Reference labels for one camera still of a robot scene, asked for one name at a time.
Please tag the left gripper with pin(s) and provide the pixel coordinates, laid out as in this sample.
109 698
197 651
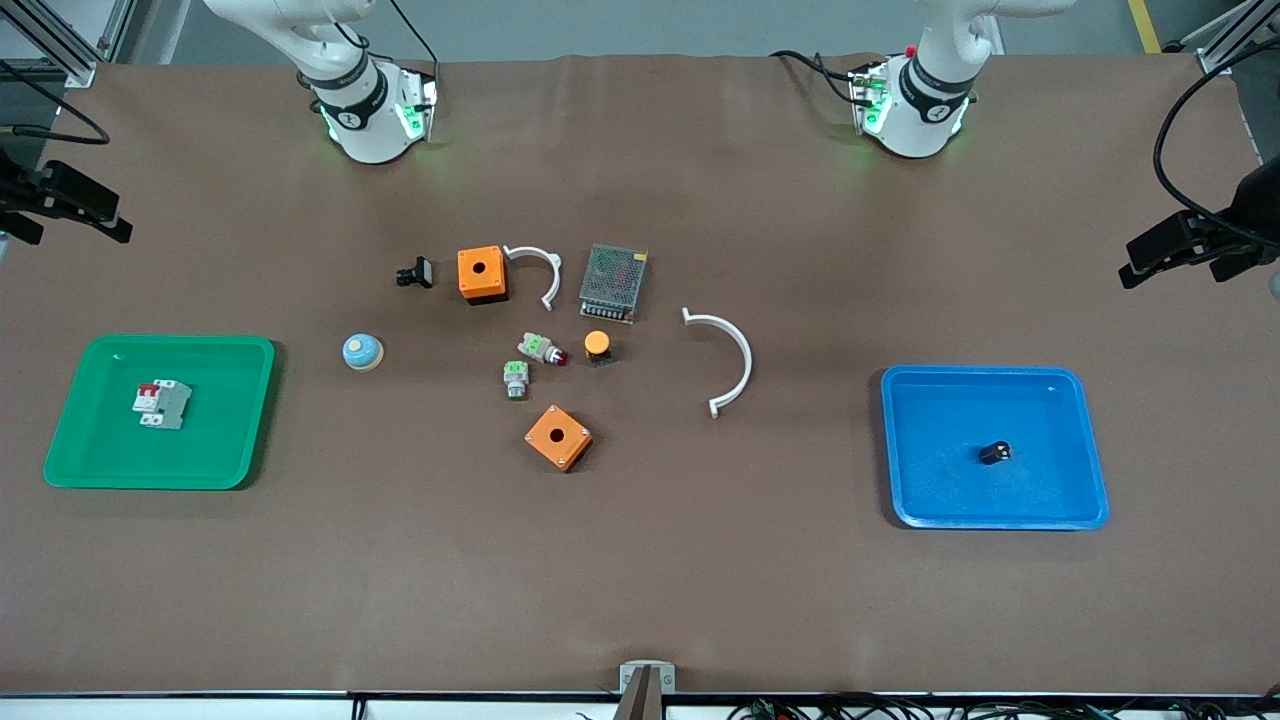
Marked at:
1252 207

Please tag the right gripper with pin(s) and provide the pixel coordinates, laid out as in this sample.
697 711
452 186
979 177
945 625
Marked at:
14 187

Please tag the white red circuit breaker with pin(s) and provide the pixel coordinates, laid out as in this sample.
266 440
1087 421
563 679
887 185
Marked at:
163 405

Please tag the black cylindrical capacitor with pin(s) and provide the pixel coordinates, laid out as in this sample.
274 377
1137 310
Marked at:
995 453

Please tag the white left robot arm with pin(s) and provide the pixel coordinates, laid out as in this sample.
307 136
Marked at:
915 100

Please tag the green plastic tray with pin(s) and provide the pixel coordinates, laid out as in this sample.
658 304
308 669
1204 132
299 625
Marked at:
220 430

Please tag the blue plastic tray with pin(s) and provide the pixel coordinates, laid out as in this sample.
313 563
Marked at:
950 480

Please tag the blue dome push button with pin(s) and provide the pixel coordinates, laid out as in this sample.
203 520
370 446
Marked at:
362 352

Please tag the small black clip part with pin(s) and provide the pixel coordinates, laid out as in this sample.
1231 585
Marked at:
417 272

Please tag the orange button box with hole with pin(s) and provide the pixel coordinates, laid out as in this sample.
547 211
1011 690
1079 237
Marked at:
558 438
482 275

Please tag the large white arc clamp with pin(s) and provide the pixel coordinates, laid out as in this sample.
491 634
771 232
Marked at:
745 360

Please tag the small white arc clamp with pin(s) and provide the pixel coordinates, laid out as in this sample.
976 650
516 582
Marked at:
553 275

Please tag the red indicator lamp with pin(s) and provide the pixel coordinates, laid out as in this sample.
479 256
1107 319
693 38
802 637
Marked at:
540 348

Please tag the orange cap black buzzer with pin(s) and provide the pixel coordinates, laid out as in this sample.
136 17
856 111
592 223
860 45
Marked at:
598 345

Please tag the metal mesh power supply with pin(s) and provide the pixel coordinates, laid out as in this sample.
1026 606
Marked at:
613 282

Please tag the brown table mat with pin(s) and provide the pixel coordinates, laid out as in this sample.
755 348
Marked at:
640 580

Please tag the aluminium frame profile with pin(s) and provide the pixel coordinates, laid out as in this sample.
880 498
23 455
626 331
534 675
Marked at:
60 45
1225 45

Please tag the green push button switch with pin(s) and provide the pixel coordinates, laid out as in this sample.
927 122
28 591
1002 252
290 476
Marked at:
516 378

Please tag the grey metal bracket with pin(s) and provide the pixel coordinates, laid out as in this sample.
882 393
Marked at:
647 680

